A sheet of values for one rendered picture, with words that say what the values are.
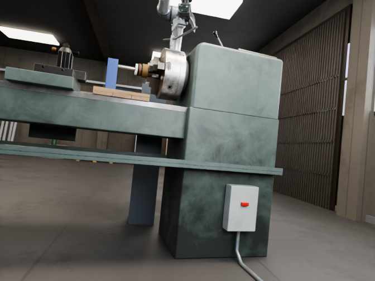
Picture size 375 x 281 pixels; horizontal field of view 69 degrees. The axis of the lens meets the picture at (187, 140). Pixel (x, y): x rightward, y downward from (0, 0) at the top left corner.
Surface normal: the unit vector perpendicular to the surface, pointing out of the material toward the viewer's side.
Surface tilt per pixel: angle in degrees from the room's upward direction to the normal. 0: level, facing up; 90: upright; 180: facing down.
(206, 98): 90
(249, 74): 90
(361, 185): 90
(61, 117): 90
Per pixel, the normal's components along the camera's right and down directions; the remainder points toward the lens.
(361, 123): -0.98, -0.10
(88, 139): 0.19, -0.01
